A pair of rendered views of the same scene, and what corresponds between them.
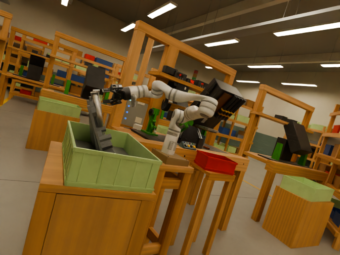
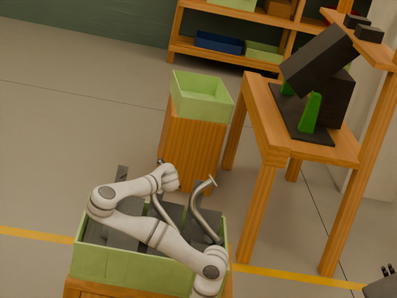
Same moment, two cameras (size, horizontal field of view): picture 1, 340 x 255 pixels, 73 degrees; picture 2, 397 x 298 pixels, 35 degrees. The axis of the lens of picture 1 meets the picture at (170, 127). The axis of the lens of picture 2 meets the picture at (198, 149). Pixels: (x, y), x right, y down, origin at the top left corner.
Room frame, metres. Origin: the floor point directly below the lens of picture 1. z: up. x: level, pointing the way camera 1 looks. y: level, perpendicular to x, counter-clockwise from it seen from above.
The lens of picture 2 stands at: (2.22, -1.72, 2.35)
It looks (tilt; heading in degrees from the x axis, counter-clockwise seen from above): 24 degrees down; 112
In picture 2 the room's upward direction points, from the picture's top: 14 degrees clockwise
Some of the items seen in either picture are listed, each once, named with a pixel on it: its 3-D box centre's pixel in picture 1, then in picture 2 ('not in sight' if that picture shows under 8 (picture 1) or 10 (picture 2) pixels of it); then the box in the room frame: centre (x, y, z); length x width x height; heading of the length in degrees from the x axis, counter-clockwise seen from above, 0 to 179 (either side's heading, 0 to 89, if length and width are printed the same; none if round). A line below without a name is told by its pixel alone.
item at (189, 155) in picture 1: (198, 157); not in sight; (2.27, -0.35, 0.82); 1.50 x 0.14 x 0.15; 126
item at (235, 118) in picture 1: (227, 126); not in sight; (8.20, -1.96, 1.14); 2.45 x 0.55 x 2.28; 120
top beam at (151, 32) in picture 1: (193, 53); not in sight; (2.74, -0.01, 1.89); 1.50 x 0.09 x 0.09; 126
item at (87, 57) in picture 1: (66, 79); not in sight; (8.18, 4.03, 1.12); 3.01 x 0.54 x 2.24; 120
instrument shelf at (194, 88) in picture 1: (185, 85); not in sight; (2.71, -0.04, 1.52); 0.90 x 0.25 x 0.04; 126
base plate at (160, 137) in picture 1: (183, 142); not in sight; (2.50, -0.19, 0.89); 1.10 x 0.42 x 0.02; 126
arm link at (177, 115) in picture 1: (176, 121); (211, 271); (1.68, -0.04, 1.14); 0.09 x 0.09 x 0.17; 16
